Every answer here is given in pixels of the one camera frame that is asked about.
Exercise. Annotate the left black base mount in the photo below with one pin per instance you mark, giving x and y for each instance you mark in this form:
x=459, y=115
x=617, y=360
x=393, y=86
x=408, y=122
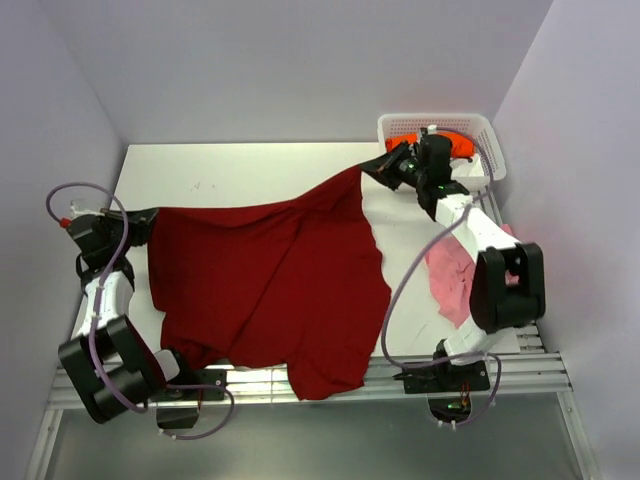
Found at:
x=178, y=410

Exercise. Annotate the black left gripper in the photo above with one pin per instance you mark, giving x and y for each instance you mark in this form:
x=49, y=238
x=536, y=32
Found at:
x=140, y=221

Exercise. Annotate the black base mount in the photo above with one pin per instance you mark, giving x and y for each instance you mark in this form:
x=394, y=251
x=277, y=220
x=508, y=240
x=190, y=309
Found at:
x=178, y=410
x=445, y=380

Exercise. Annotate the white plastic basket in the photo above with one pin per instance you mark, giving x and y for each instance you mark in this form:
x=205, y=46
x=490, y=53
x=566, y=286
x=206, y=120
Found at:
x=472, y=124

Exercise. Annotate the white black printed t shirt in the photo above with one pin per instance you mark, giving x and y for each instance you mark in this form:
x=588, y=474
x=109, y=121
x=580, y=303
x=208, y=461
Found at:
x=468, y=167

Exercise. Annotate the rolled orange t shirt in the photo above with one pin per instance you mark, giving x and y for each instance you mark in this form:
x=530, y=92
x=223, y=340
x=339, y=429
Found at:
x=461, y=146

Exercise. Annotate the aluminium rail frame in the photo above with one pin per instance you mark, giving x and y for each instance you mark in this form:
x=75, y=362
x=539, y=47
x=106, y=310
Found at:
x=509, y=415

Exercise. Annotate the pink t shirt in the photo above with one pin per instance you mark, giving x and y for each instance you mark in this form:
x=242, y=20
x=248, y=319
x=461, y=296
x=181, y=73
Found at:
x=451, y=272

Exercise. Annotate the dark red t shirt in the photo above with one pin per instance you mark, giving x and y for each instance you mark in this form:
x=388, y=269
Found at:
x=297, y=283

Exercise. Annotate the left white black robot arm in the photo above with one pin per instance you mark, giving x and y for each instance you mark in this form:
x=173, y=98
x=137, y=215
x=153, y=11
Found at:
x=108, y=362

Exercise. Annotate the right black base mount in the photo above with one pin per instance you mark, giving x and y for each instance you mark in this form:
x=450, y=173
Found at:
x=445, y=380

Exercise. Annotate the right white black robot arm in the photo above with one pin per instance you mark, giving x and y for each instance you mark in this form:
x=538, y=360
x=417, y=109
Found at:
x=508, y=286

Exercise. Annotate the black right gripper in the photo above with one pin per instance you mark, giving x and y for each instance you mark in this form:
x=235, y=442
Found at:
x=384, y=166

